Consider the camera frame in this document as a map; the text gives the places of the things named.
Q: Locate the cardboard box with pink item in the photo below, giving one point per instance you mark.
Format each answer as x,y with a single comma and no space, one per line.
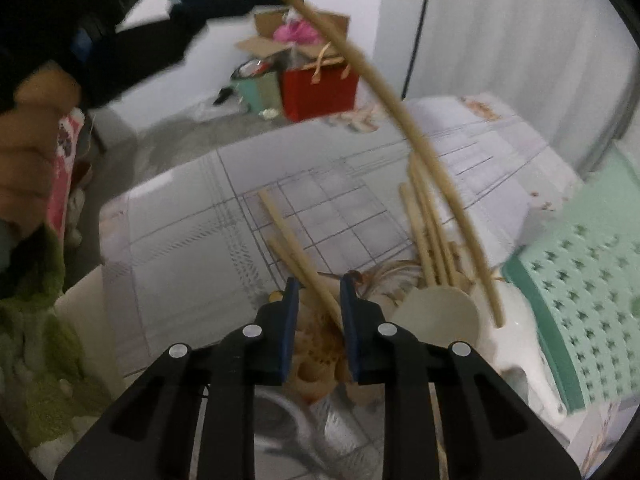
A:
282,30

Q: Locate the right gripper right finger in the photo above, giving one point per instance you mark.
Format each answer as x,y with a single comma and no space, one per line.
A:
445,406

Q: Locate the mint green utensil holder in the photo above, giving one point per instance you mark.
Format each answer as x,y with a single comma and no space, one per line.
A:
581,278

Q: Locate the red gift bag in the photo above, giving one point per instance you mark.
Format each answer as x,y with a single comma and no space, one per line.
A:
325,86

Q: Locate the wooden chopstick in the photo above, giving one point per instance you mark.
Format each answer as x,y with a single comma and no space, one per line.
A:
324,294
418,232
290,259

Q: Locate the grey curtain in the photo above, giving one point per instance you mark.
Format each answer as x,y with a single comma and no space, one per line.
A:
570,68

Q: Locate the wooden chopstick carried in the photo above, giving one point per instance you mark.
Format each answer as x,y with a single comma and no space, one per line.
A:
412,132

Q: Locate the person left hand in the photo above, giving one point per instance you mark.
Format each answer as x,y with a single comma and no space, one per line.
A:
29,132

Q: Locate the green fuzzy sleeve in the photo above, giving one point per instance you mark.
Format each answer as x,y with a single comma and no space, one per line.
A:
44,385

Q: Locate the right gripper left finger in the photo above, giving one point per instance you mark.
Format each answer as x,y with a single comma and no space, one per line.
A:
192,410

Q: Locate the white plastic ladle spoon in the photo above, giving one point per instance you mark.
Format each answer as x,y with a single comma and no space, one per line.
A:
443,315

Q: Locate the floral plaid tablecloth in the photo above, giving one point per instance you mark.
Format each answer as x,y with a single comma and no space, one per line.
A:
186,256

